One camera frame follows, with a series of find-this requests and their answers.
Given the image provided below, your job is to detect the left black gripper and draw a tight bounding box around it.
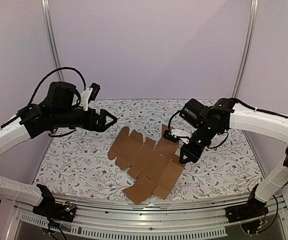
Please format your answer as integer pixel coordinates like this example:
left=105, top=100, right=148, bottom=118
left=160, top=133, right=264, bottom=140
left=52, top=107, right=118, bottom=132

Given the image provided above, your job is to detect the brown cardboard box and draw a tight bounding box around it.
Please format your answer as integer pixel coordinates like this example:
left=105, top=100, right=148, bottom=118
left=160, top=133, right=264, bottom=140
left=108, top=126, right=186, bottom=205

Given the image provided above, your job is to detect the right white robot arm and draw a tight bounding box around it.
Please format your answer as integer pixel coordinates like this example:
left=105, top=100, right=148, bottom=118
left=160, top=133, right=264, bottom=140
left=172, top=98, right=288, bottom=218

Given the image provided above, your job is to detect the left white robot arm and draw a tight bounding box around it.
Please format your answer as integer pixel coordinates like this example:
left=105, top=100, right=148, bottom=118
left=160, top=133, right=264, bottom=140
left=0, top=81, right=117, bottom=217

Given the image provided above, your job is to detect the floral patterned table mat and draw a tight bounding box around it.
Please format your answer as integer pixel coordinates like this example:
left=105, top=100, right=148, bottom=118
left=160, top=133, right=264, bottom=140
left=34, top=99, right=264, bottom=201

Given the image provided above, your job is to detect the perforated metal strip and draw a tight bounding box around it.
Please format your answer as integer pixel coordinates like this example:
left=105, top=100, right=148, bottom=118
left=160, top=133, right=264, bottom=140
left=18, top=212, right=228, bottom=238

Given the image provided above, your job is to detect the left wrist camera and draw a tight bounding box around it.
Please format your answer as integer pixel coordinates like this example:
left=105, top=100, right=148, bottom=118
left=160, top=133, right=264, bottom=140
left=79, top=83, right=101, bottom=111

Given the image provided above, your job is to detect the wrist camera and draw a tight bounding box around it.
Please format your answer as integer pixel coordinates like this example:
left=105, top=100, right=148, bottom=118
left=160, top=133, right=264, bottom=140
left=79, top=83, right=101, bottom=111
left=163, top=128, right=192, bottom=144

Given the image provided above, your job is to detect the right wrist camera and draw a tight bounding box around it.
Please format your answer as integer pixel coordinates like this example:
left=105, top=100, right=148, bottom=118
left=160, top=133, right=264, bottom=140
left=163, top=128, right=192, bottom=144

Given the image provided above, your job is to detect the left aluminium corner post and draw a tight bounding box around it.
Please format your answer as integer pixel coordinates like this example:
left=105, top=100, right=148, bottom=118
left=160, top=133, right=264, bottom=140
left=40, top=0, right=61, bottom=69

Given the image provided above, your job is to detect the aluminium corner post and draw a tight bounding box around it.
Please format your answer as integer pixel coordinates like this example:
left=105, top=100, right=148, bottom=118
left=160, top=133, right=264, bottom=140
left=231, top=0, right=259, bottom=98
left=40, top=0, right=61, bottom=69

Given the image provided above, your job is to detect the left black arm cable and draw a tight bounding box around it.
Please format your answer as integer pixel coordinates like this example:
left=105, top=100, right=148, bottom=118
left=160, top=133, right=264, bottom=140
left=26, top=66, right=88, bottom=108

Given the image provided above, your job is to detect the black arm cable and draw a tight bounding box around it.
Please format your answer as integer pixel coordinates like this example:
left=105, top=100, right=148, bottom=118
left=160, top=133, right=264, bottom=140
left=26, top=66, right=88, bottom=108
left=231, top=97, right=288, bottom=123

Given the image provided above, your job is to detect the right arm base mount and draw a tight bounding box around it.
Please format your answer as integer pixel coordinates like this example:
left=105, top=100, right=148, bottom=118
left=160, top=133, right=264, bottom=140
left=225, top=184, right=269, bottom=223

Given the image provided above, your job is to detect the aluminium front rail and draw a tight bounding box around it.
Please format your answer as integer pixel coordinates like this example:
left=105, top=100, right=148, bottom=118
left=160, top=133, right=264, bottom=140
left=13, top=192, right=287, bottom=229

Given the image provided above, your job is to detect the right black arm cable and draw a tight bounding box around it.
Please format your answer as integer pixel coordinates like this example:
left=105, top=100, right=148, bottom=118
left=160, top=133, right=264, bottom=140
left=231, top=97, right=288, bottom=123

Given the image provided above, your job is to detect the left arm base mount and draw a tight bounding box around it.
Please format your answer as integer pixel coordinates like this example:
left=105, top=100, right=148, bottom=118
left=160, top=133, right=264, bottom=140
left=32, top=184, right=77, bottom=223

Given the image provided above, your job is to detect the right aluminium corner post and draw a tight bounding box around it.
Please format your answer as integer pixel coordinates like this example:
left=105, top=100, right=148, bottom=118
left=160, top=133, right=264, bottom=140
left=231, top=0, right=259, bottom=98

